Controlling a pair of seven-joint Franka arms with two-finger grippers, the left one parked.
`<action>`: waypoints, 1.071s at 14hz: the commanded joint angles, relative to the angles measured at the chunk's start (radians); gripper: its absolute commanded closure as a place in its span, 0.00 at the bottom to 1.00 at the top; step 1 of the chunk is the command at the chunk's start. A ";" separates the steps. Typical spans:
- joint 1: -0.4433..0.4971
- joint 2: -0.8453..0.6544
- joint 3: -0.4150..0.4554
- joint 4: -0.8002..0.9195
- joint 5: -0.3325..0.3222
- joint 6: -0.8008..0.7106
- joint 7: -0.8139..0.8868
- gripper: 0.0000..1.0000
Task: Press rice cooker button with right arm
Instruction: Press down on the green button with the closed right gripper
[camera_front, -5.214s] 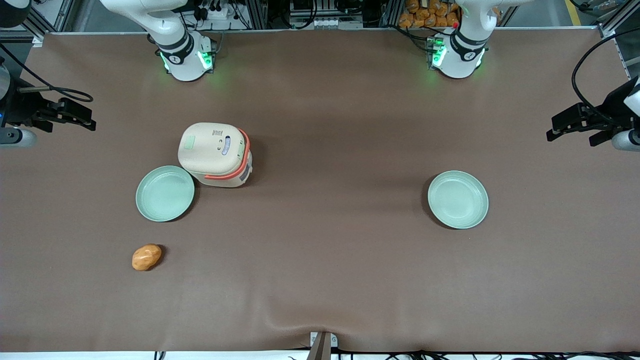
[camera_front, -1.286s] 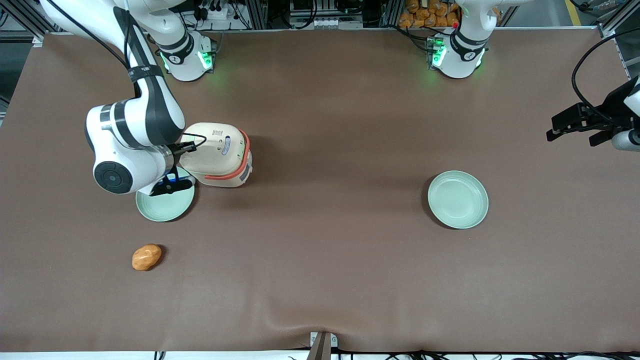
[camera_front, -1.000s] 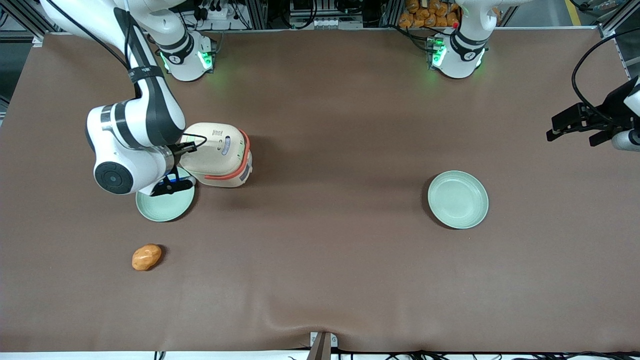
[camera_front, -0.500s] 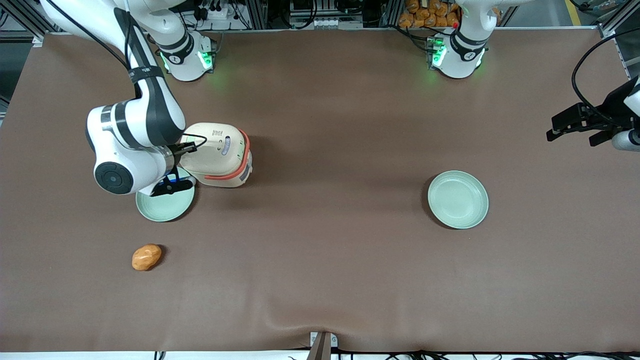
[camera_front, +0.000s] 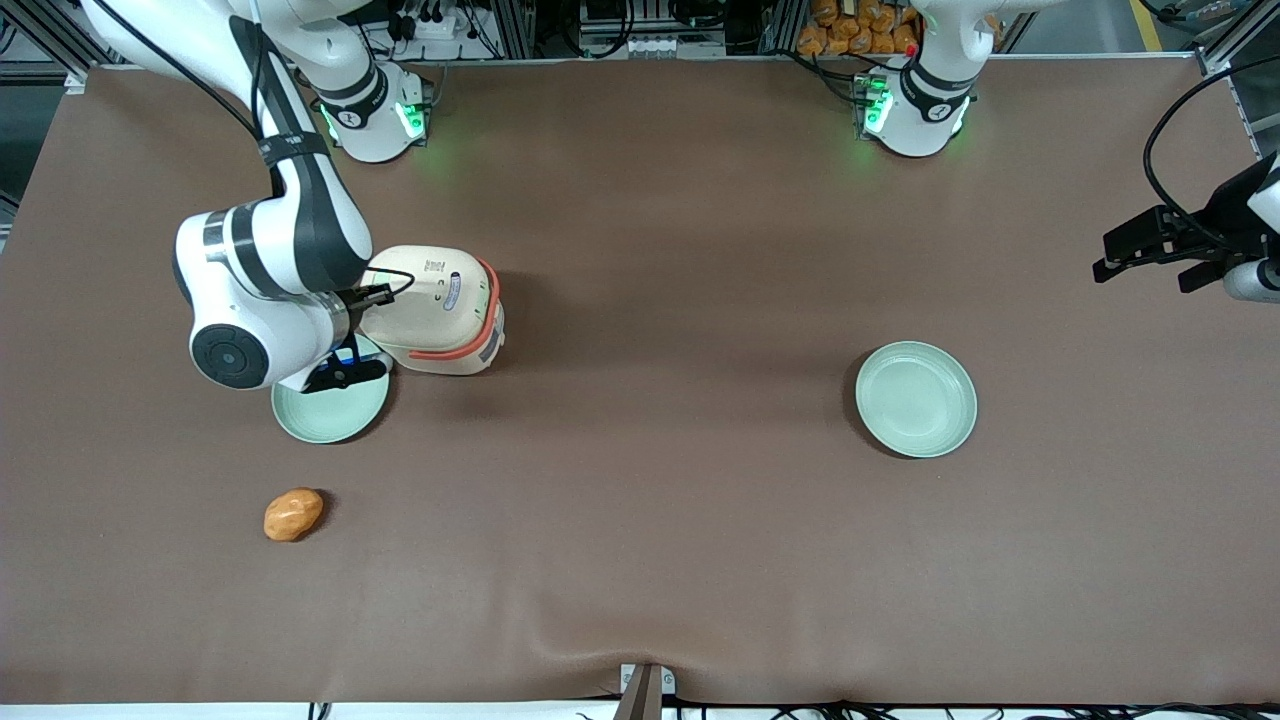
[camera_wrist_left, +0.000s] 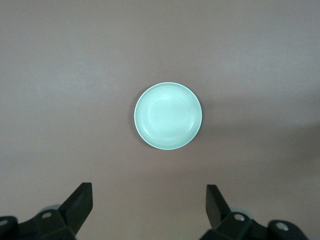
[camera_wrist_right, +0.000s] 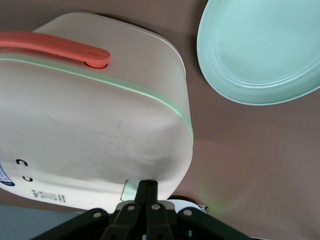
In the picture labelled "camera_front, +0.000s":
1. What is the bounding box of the orange brown bread roll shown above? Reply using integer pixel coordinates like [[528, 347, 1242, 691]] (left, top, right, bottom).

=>
[[263, 487, 325, 543]]

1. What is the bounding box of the white terminal block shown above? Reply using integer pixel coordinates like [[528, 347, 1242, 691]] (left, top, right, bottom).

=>
[[578, 35, 727, 59]]

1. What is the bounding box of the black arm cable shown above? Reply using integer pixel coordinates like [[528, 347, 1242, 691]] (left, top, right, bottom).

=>
[[1143, 60, 1280, 251], [90, 0, 276, 151]]

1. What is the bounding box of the light green round plate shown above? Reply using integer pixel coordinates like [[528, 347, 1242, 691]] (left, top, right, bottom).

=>
[[272, 335, 391, 445], [855, 341, 979, 459]]

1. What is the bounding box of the metal table edge bracket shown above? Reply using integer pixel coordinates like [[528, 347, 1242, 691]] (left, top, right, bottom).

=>
[[618, 662, 677, 720]]

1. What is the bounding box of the brown table cloth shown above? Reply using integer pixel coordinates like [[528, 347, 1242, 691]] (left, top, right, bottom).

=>
[[0, 55, 1280, 706]]

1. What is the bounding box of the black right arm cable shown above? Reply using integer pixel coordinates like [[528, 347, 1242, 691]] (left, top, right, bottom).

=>
[[90, 0, 276, 151]]

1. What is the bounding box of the aluminium frame profile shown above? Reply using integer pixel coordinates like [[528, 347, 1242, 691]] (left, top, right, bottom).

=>
[[1195, 0, 1280, 161], [0, 0, 151, 93]]

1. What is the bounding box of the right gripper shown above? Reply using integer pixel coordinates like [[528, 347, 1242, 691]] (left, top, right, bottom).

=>
[[305, 284, 397, 393]]

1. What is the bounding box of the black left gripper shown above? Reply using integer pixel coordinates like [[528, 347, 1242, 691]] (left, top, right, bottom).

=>
[[1093, 150, 1280, 294]]

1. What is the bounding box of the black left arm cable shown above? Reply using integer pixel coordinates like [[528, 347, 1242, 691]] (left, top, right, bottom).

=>
[[1143, 60, 1280, 251]]

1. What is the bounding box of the pile of orange bread rolls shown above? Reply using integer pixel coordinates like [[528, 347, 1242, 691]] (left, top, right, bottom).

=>
[[797, 0, 921, 57]]

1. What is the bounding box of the white power strip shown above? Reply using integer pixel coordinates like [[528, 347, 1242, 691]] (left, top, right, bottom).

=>
[[398, 5, 471, 41]]

